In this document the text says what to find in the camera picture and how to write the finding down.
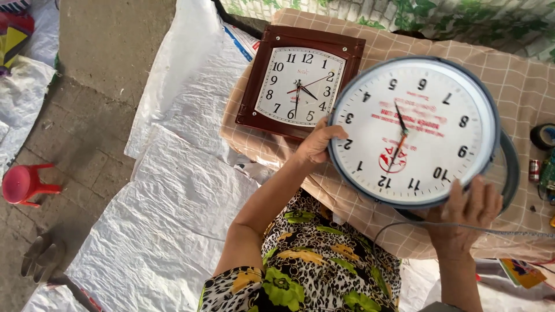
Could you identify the red plastic stool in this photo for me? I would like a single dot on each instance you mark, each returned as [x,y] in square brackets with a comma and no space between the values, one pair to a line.
[24,184]

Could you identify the leaf print backdrop sheet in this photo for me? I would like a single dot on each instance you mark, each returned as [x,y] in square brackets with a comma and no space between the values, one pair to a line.
[455,17]

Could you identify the grey glove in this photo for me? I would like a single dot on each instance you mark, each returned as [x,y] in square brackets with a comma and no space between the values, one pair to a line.
[41,258]

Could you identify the colourful printed packet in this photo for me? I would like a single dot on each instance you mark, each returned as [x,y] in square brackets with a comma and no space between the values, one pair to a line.
[522,273]

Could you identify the person's floral leopard dress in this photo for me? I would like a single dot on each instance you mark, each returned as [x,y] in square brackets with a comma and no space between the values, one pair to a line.
[312,260]

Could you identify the colourful patterned bag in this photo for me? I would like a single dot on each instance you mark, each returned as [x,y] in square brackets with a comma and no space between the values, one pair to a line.
[15,37]

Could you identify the square brown wall clock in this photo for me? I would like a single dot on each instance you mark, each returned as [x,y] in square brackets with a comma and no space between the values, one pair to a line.
[264,78]

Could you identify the white woven plastic sheet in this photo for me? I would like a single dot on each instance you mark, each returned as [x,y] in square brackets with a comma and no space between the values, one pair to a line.
[164,225]
[511,299]
[190,86]

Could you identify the blue red printed sack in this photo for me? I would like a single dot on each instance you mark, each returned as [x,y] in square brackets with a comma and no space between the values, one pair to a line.
[243,41]

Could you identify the green circuit board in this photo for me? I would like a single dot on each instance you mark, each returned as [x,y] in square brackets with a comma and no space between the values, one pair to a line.
[548,173]

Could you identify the beige checked cloth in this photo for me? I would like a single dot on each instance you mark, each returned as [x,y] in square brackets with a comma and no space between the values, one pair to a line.
[516,86]

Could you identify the grey round clock cover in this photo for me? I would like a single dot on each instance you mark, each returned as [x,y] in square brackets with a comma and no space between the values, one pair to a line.
[512,173]

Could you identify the person's right hand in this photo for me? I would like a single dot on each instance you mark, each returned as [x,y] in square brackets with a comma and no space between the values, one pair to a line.
[459,227]

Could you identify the person's right fingers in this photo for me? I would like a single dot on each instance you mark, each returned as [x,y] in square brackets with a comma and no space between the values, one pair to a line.
[479,195]

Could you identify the white plastic sack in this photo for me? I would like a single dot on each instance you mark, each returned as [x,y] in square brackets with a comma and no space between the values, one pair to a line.
[21,99]

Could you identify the black tape roll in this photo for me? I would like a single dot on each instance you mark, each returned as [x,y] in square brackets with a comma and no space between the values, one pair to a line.
[543,136]

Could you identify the round white wall clock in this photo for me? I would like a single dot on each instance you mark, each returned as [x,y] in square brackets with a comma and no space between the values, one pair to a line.
[416,130]

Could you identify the red battery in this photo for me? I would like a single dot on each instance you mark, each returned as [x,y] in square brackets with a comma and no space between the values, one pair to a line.
[534,171]

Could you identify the person's left hand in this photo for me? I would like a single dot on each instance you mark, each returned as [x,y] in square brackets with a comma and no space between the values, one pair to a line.
[315,145]

